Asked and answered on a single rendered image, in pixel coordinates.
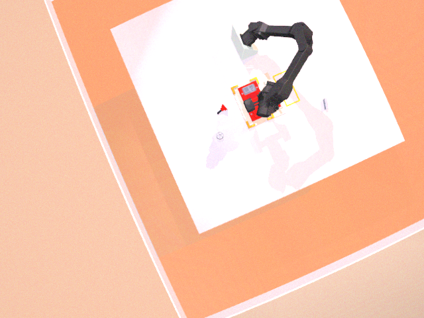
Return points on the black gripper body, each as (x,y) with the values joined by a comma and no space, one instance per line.
(250,105)

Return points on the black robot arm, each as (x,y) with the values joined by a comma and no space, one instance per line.
(282,89)

